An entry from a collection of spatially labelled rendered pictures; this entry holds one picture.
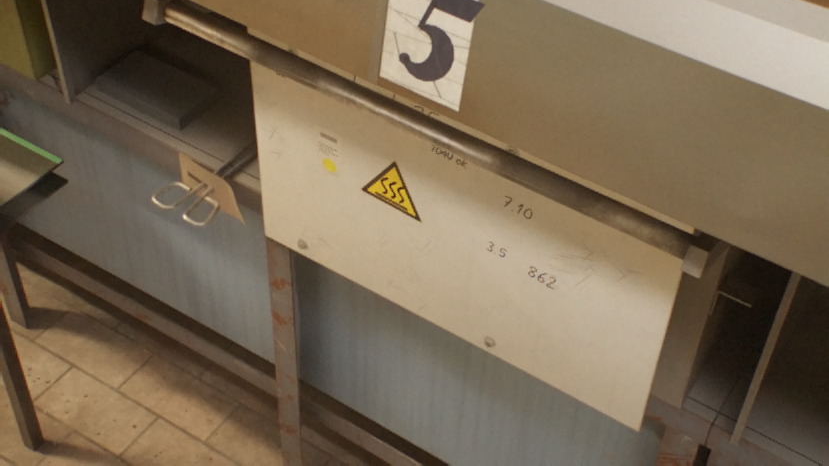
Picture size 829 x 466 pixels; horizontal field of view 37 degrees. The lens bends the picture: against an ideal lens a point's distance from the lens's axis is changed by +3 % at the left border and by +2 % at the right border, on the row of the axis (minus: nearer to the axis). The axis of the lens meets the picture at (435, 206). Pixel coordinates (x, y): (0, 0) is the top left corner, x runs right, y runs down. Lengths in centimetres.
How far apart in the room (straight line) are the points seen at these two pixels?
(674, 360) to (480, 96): 69
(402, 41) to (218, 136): 100
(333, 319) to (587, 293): 82
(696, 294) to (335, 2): 66
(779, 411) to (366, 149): 69
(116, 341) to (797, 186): 213
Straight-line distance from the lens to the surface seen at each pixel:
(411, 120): 130
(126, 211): 245
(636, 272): 142
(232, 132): 210
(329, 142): 158
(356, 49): 117
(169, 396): 281
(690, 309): 161
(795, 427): 179
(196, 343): 260
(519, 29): 106
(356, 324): 218
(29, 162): 237
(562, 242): 145
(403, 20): 112
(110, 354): 291
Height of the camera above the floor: 224
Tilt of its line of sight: 45 degrees down
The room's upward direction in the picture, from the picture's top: 3 degrees clockwise
